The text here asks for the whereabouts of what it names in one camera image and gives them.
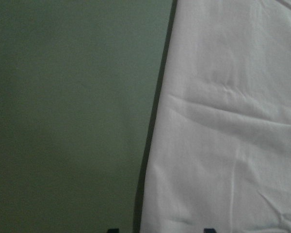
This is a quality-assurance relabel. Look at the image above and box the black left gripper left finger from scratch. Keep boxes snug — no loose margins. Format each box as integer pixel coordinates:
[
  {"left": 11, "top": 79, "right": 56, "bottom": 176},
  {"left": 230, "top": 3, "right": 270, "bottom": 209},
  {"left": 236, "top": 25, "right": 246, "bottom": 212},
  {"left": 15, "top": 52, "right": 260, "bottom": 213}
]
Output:
[{"left": 107, "top": 228, "right": 118, "bottom": 233}]

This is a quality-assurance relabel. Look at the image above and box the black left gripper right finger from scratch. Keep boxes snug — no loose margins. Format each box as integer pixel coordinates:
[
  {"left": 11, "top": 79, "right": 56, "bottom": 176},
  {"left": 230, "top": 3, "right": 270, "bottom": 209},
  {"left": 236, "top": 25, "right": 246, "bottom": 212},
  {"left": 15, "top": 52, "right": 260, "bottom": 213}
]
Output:
[{"left": 203, "top": 228, "right": 214, "bottom": 233}]

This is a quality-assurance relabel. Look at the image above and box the pink Snoopy t-shirt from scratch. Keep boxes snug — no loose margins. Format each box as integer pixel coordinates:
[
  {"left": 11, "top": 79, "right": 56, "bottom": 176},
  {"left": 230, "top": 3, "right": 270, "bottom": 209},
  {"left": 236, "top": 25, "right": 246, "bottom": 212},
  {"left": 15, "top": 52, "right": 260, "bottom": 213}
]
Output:
[{"left": 140, "top": 0, "right": 291, "bottom": 233}]

